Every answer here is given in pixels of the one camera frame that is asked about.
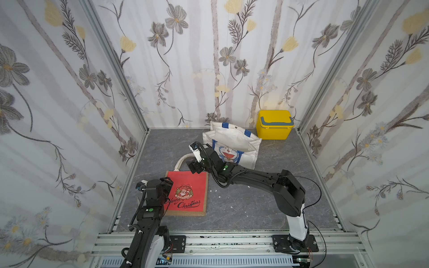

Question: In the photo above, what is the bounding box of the white Doraemon canvas bag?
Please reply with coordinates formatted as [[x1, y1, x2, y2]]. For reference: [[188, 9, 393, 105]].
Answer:
[[202, 122, 262, 169]]

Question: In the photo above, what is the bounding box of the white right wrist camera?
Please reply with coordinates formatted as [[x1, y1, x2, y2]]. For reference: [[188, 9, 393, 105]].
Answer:
[[189, 141, 206, 163]]

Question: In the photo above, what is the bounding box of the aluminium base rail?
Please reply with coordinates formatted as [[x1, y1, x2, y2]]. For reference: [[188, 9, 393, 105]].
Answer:
[[90, 229, 369, 268]]

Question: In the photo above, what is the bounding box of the red Christmas jute bag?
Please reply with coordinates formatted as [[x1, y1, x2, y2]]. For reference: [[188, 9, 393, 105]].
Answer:
[[164, 154, 208, 217]]

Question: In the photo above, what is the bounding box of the yellow lunch box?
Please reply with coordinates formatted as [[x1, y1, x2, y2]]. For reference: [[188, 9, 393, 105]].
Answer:
[[257, 110, 294, 140]]

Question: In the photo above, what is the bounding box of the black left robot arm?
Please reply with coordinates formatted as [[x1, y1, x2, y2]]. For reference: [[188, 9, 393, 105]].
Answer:
[[121, 177, 173, 268]]

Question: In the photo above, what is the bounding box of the white slotted cable duct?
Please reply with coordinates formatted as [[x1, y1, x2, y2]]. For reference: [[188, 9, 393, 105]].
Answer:
[[100, 255, 299, 268]]

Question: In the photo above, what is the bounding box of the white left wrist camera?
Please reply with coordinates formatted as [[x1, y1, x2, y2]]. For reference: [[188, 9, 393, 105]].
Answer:
[[136, 180, 147, 192]]

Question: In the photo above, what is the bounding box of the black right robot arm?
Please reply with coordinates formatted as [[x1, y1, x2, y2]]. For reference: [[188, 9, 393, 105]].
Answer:
[[187, 142, 309, 255]]

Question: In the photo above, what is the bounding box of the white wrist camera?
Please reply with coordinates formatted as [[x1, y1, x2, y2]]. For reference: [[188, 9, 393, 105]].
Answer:
[[189, 141, 206, 163], [136, 180, 147, 192]]

